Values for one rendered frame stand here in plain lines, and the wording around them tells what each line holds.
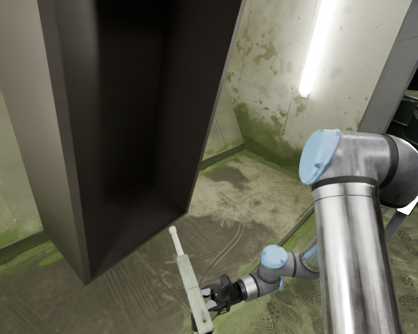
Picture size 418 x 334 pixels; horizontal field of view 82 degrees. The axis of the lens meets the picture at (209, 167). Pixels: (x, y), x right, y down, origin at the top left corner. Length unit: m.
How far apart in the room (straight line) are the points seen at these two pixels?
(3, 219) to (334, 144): 1.82
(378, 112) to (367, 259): 1.98
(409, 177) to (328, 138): 0.17
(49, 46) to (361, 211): 0.61
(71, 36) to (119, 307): 1.30
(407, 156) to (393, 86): 1.79
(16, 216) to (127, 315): 0.92
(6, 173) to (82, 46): 1.17
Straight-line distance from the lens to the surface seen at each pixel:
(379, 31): 2.36
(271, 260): 0.96
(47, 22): 0.54
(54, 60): 0.56
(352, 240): 0.47
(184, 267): 1.02
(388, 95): 2.36
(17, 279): 1.90
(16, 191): 1.94
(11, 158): 1.96
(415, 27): 2.33
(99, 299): 1.65
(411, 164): 0.58
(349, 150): 0.51
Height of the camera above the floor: 1.41
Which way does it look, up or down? 31 degrees down
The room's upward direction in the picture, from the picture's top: 5 degrees clockwise
